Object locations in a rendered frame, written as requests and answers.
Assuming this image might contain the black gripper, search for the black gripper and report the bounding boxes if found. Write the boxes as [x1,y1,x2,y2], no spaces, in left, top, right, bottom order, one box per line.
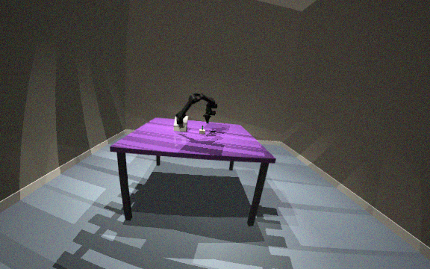
[203,108,213,122]

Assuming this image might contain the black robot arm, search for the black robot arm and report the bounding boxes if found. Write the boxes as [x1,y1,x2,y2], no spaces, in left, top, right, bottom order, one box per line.
[176,93,218,124]

